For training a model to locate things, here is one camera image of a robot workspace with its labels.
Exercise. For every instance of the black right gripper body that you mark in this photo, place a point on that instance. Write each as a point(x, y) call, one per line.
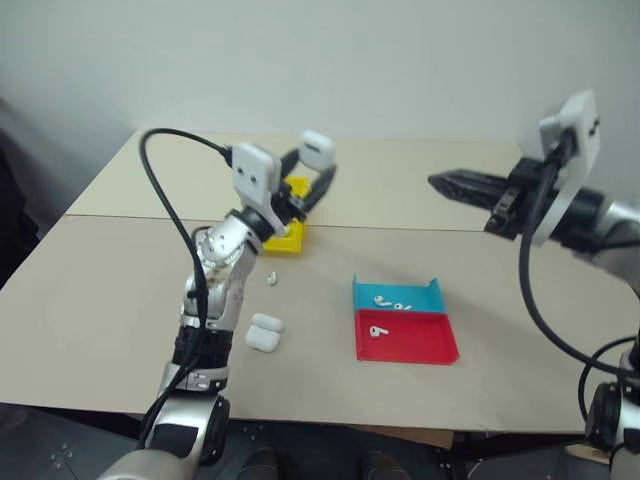
point(520, 195)

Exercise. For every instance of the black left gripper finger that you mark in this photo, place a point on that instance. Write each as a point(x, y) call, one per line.
point(292, 161)
point(322, 190)

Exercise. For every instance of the white earbud case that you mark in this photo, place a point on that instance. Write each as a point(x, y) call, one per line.
point(317, 147)
point(262, 335)

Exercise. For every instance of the blue plastic tray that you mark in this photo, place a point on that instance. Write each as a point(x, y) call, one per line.
point(430, 300)

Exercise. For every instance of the dark rounded shoe shape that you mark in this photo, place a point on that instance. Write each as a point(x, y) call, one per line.
point(260, 465)
point(380, 467)

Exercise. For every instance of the yellow plastic bin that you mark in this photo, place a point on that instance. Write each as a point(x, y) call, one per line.
point(290, 245)

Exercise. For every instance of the white earbud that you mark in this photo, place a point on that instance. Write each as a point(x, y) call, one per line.
point(271, 278)
point(376, 331)
point(381, 300)
point(401, 307)

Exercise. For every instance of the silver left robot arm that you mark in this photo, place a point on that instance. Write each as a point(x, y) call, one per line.
point(220, 280)

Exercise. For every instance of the black table frame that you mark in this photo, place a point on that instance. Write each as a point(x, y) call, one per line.
point(300, 431)

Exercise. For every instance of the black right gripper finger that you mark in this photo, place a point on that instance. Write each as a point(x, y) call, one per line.
point(475, 179)
point(475, 197)

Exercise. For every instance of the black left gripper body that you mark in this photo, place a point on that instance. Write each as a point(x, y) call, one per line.
point(290, 205)

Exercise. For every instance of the red plastic tray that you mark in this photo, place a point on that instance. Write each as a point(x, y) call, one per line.
point(420, 345)

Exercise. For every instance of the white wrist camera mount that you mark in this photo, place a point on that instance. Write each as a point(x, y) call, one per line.
point(582, 130)
point(252, 170)

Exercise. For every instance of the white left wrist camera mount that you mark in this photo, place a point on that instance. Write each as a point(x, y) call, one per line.
point(252, 170)

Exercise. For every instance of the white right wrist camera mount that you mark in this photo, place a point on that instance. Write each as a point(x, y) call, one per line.
point(582, 130)

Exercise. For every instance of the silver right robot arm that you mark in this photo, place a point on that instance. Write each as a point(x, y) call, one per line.
point(622, 220)

